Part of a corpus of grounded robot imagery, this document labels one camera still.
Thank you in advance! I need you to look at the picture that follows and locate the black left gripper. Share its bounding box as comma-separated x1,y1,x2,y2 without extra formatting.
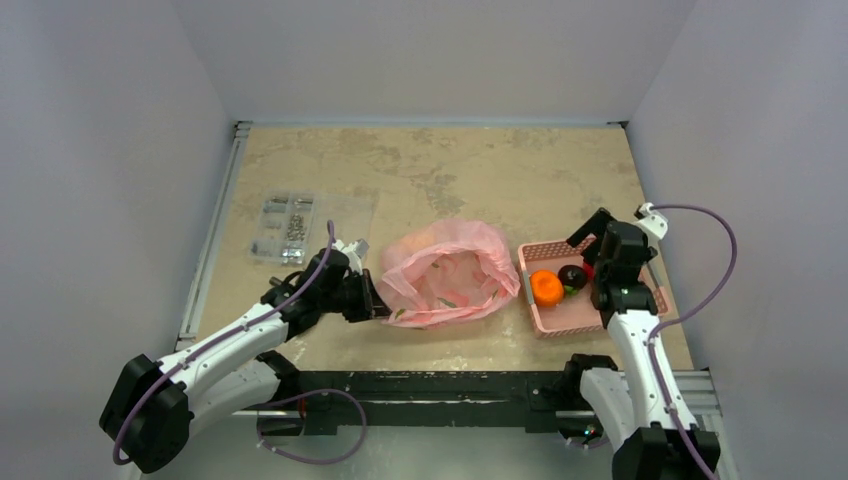
319,267,392,322

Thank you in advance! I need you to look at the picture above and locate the red fake fruit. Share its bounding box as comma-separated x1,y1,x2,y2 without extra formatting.
582,262,594,281

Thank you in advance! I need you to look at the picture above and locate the dark purple fake mangosteen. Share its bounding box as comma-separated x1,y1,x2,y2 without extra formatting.
557,265,590,297

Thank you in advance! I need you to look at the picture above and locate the orange fake fruit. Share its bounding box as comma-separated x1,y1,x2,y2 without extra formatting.
529,270,566,308

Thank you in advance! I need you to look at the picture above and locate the pink plastic bag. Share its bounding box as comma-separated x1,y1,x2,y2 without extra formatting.
376,218,521,329

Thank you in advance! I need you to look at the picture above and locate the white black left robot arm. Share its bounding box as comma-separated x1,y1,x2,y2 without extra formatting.
99,240,390,473

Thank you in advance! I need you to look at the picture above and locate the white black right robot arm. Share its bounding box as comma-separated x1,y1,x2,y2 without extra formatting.
561,203,721,479

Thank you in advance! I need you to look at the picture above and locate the pink perforated plastic basket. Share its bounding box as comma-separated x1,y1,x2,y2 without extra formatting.
517,231,674,339

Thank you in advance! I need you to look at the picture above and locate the clear plastic screw organizer box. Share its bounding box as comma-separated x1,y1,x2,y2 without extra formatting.
248,190,375,266

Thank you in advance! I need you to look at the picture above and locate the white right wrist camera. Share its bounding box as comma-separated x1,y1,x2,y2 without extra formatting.
634,202,669,242

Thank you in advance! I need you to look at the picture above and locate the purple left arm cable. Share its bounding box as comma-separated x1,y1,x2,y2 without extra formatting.
112,220,337,466

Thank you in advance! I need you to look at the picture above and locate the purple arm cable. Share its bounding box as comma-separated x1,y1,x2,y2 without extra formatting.
112,220,337,466
645,203,739,480

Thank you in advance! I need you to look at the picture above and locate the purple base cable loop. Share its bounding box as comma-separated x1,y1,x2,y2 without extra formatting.
254,387,370,466

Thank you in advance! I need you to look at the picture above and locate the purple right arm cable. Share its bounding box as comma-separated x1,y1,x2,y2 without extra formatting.
645,203,739,480

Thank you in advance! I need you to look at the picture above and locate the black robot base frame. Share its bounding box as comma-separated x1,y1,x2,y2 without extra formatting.
257,352,618,438

